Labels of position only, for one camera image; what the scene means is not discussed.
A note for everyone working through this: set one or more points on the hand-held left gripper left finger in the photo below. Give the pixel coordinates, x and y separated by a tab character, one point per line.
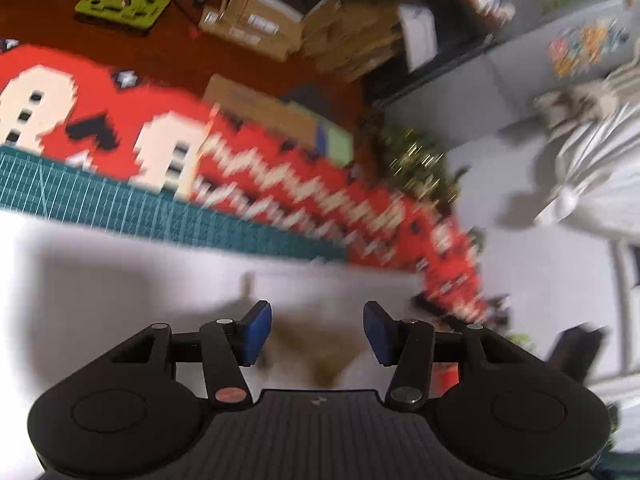
257	332

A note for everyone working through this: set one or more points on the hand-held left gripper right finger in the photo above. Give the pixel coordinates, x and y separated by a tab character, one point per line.
377	332

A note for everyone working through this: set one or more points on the red patterned blanket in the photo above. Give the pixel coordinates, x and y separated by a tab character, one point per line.
390	210

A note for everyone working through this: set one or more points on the green cutting mat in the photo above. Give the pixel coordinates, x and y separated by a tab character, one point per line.
150	205

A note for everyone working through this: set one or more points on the christmas wreath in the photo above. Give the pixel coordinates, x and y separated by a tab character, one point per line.
415	160

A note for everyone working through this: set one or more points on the white curtain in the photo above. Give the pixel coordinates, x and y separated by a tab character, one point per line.
600	160

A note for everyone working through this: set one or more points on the upright folded cardboard boxes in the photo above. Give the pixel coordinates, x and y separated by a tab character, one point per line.
350	40

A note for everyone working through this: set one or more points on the grey refrigerator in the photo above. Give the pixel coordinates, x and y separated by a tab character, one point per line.
500	60

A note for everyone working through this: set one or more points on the white cardboard box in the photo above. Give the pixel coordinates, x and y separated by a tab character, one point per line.
420	35

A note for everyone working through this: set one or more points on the cluster of fridge magnets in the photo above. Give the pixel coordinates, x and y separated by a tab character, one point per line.
575	50

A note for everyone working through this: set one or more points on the flat cardboard box pile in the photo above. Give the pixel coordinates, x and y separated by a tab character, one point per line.
250	20

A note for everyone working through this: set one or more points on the lime green perforated board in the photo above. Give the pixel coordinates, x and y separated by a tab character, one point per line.
92	7

